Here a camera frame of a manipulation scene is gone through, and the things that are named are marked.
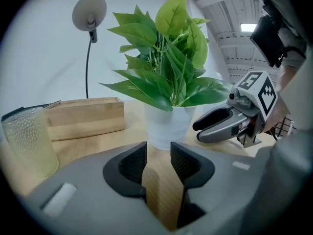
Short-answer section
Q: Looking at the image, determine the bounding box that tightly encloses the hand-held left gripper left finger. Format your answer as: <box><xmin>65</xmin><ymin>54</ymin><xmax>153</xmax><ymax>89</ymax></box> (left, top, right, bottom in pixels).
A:
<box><xmin>24</xmin><ymin>141</ymin><xmax>170</xmax><ymax>235</ymax></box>

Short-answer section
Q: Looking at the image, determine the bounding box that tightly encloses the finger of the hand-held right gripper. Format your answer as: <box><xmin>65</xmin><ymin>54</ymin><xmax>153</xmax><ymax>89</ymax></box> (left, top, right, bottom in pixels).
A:
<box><xmin>197</xmin><ymin>113</ymin><xmax>248</xmax><ymax>144</ymax></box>
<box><xmin>192</xmin><ymin>105</ymin><xmax>244</xmax><ymax>132</ymax></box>

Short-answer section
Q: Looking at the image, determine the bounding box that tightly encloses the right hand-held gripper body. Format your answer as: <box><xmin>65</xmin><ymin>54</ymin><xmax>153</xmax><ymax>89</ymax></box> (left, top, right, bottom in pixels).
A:
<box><xmin>231</xmin><ymin>70</ymin><xmax>279</xmax><ymax>149</ymax></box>

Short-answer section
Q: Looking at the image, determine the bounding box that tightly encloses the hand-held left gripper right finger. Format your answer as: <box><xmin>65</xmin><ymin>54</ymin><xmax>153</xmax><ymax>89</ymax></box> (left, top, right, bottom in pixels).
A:
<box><xmin>170</xmin><ymin>142</ymin><xmax>260</xmax><ymax>235</ymax></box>

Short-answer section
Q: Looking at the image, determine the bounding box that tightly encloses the green plant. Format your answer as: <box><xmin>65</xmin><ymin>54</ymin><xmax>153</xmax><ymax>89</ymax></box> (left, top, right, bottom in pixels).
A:
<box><xmin>99</xmin><ymin>0</ymin><xmax>233</xmax><ymax>151</ymax></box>

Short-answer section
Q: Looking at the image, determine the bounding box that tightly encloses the person's right forearm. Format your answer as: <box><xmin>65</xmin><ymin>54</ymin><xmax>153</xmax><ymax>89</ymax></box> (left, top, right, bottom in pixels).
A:
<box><xmin>265</xmin><ymin>64</ymin><xmax>294</xmax><ymax>134</ymax></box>

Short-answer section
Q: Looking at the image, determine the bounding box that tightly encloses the ceiling light panel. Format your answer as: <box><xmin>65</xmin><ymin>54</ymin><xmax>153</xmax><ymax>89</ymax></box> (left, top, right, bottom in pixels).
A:
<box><xmin>241</xmin><ymin>23</ymin><xmax>258</xmax><ymax>32</ymax></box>

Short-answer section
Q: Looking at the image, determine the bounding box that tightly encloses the wooden box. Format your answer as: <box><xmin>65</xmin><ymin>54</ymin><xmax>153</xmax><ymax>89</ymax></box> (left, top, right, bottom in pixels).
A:
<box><xmin>43</xmin><ymin>96</ymin><xmax>126</xmax><ymax>141</ymax></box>

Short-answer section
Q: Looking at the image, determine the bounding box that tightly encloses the textured clear plastic cup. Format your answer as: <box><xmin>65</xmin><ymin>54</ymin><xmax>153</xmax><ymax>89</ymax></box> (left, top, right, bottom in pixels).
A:
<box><xmin>1</xmin><ymin>106</ymin><xmax>60</xmax><ymax>178</ymax></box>

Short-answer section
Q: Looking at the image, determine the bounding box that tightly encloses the grey desk lamp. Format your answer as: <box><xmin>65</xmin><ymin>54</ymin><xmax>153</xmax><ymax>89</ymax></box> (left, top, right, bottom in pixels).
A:
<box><xmin>72</xmin><ymin>0</ymin><xmax>108</xmax><ymax>99</ymax></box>

